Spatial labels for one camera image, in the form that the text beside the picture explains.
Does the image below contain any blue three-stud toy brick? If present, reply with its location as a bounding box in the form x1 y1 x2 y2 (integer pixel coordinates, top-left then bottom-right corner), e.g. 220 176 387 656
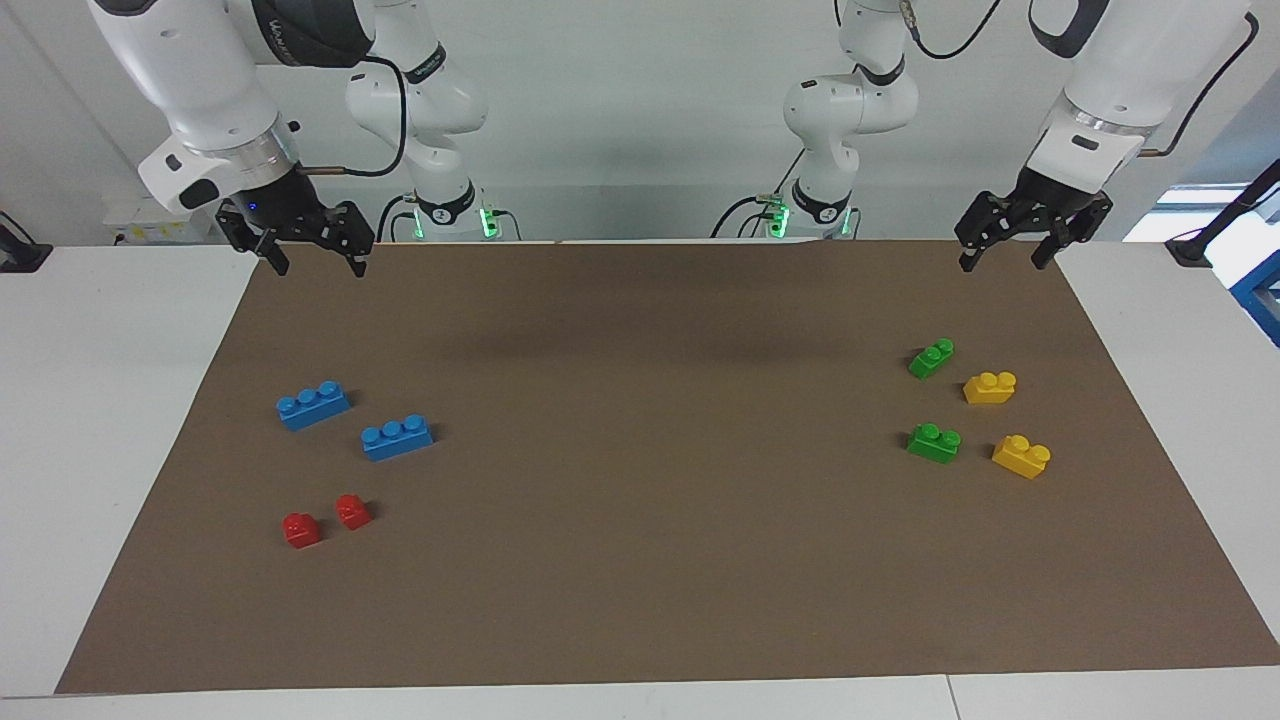
362 414 435 462
277 381 352 432

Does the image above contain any green two-stud toy brick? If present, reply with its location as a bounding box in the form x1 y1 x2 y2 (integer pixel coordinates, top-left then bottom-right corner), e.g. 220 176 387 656
908 338 955 380
907 423 963 465

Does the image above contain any white power strip box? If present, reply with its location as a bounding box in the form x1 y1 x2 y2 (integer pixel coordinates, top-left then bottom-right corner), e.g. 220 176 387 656
105 196 226 245

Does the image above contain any yellow two-stud toy brick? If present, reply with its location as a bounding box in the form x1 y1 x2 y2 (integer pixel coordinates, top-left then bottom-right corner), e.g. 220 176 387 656
992 434 1052 480
963 371 1018 405

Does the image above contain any black stand with clamp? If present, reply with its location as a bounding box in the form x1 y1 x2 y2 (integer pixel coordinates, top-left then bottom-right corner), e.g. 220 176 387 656
1165 158 1280 266

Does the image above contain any black table clamp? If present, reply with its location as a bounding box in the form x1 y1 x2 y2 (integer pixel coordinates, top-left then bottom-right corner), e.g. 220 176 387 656
0 210 53 273

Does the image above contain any brown table mat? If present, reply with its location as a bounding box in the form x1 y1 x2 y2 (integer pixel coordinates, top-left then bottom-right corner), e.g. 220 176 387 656
55 240 1280 694

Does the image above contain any black right base cable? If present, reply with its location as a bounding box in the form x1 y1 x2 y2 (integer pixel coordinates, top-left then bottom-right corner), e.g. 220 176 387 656
376 193 416 244

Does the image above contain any black base cable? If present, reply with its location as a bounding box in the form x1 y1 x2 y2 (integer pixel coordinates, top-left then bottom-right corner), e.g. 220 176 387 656
711 195 776 239
376 193 416 244

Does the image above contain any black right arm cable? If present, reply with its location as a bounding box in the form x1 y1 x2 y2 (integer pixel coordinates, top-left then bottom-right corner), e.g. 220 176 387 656
300 55 411 179

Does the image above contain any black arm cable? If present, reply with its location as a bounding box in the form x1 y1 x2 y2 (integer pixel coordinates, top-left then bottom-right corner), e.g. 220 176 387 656
300 55 411 179
1140 10 1259 156

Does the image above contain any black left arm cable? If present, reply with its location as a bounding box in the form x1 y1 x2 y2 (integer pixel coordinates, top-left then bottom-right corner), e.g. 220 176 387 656
1140 10 1259 156

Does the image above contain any blue metal frame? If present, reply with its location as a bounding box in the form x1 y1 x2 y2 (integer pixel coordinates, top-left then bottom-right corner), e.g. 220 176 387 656
1228 245 1280 349

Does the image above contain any black left base cable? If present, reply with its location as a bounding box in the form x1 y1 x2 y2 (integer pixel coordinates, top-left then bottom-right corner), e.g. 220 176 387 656
711 195 776 239

